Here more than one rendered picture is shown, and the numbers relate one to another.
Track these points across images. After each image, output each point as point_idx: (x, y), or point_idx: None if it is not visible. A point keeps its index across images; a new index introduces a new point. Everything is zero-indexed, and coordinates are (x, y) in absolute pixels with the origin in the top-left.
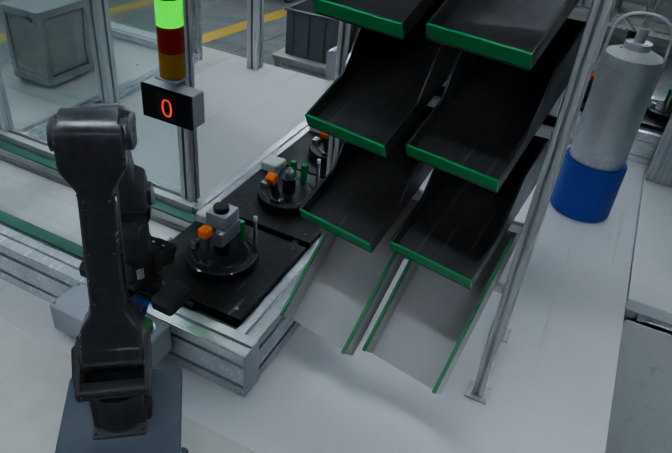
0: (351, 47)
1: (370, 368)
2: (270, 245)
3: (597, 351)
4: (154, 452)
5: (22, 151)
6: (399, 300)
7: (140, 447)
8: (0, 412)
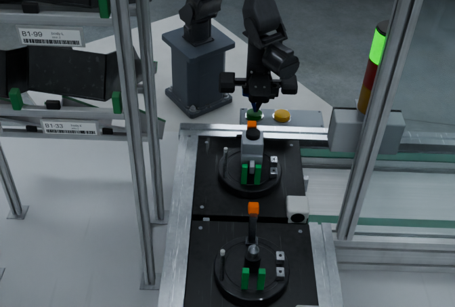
0: None
1: (105, 199)
2: (223, 202)
3: None
4: (172, 33)
5: None
6: None
7: (180, 32)
8: (298, 104)
